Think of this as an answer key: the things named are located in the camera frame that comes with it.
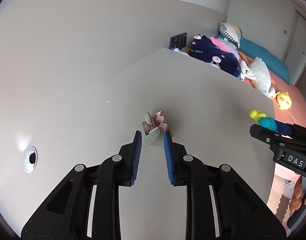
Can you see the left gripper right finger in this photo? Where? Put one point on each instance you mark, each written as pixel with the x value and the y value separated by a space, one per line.
pixel 219 203

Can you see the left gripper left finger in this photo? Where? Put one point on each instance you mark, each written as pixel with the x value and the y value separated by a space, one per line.
pixel 85 204

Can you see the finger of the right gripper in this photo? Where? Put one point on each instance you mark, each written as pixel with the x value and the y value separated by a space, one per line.
pixel 294 131
pixel 263 134

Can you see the teal and yellow toy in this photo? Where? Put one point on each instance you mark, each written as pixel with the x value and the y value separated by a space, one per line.
pixel 263 119

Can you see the small white carton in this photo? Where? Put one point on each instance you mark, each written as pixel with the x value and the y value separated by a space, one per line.
pixel 153 128

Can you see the person's right hand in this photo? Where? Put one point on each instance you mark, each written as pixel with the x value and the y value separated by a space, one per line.
pixel 296 200

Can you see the yellow chick plush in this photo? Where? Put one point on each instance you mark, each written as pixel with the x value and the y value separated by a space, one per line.
pixel 284 101

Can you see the colourful foam floor mat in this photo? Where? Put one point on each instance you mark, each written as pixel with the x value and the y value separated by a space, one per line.
pixel 280 196

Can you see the teal long pillow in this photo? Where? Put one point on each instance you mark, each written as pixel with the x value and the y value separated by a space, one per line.
pixel 253 50

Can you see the white goose plush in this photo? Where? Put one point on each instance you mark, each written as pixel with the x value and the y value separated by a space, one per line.
pixel 258 73

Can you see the grey wardrobe door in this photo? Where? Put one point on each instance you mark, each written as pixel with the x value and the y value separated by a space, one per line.
pixel 295 53

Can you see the pink folded garment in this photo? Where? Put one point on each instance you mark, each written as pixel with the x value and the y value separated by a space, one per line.
pixel 225 46

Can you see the patterned square pillow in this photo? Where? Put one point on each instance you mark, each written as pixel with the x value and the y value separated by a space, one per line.
pixel 231 32

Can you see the navy cartoon blanket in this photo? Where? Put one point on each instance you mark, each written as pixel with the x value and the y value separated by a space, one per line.
pixel 203 49

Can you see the white cloth near panel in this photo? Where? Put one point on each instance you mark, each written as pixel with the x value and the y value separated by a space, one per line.
pixel 179 51

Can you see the desk cable grommet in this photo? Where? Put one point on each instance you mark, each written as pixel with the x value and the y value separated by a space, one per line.
pixel 30 159

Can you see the black wall switch panel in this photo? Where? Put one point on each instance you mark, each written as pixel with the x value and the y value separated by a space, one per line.
pixel 178 41

